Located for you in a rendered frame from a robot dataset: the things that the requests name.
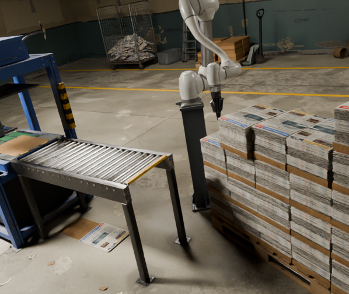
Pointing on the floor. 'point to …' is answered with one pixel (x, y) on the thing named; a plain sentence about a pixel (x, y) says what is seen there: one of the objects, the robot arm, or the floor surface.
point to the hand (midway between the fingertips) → (218, 116)
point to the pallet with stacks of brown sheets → (230, 49)
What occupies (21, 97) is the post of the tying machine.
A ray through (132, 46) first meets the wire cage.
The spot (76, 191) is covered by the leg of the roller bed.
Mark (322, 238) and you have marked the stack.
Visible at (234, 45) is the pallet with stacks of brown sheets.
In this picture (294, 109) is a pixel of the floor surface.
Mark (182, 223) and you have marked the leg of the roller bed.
